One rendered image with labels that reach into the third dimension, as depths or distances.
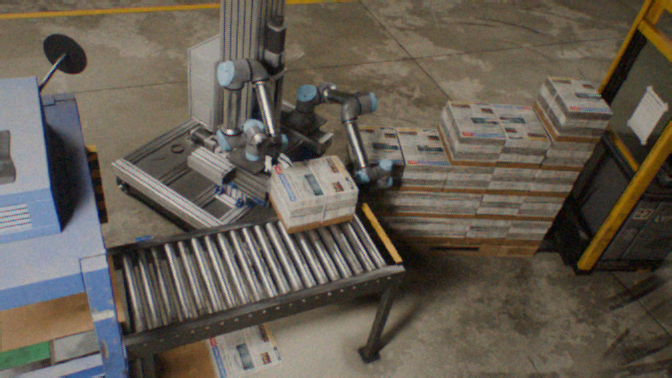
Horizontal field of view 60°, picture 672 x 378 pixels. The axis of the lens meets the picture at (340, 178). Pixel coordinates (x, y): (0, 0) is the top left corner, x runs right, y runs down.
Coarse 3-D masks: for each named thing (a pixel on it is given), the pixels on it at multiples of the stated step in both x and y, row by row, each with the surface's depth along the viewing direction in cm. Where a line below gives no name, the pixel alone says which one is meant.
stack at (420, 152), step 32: (384, 128) 373; (416, 128) 378; (352, 160) 363; (416, 160) 354; (448, 160) 359; (384, 192) 364; (416, 192) 367; (384, 224) 385; (416, 224) 388; (448, 224) 391; (480, 224) 395
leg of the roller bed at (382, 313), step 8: (392, 288) 298; (384, 296) 305; (392, 296) 304; (384, 304) 307; (392, 304) 310; (376, 312) 318; (384, 312) 312; (376, 320) 320; (384, 320) 318; (376, 328) 322; (376, 336) 327; (368, 344) 336; (376, 344) 334; (368, 352) 338
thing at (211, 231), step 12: (360, 204) 323; (264, 216) 304; (276, 216) 305; (204, 228) 291; (216, 228) 293; (228, 228) 294; (240, 228) 295; (252, 228) 299; (264, 228) 303; (276, 228) 307; (156, 240) 281; (168, 240) 282; (180, 240) 283; (216, 240) 294; (228, 240) 298; (108, 252) 271; (120, 252) 272; (132, 252) 275; (192, 252) 293; (120, 264) 277
